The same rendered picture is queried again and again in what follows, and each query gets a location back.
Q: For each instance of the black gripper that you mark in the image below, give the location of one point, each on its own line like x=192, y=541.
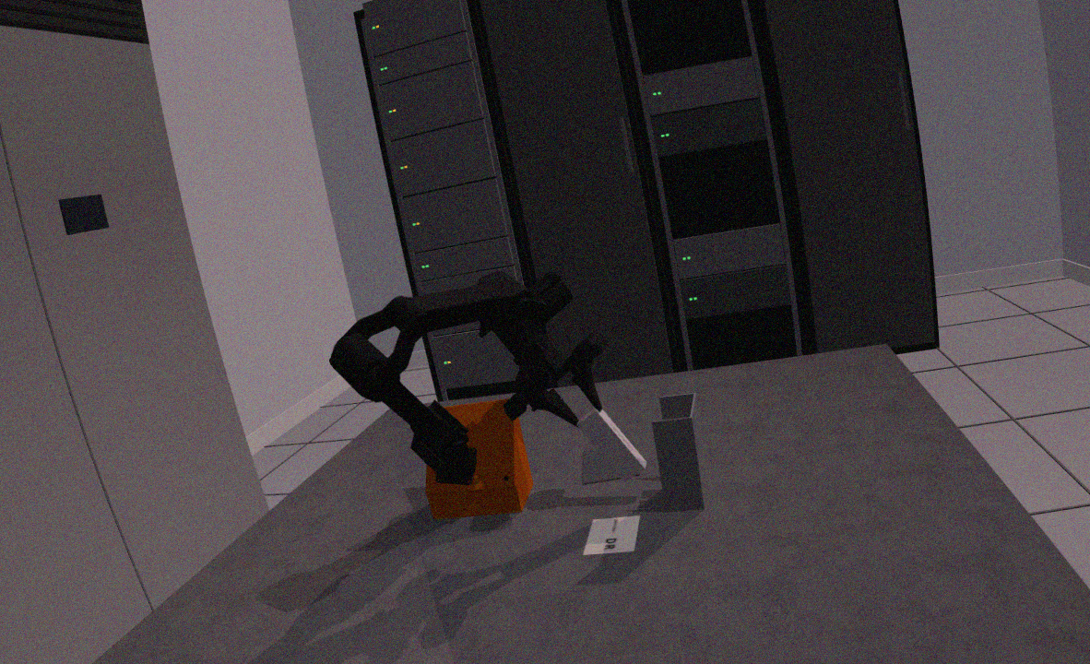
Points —
x=578, y=363

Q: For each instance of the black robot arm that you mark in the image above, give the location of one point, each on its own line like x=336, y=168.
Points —
x=501, y=304

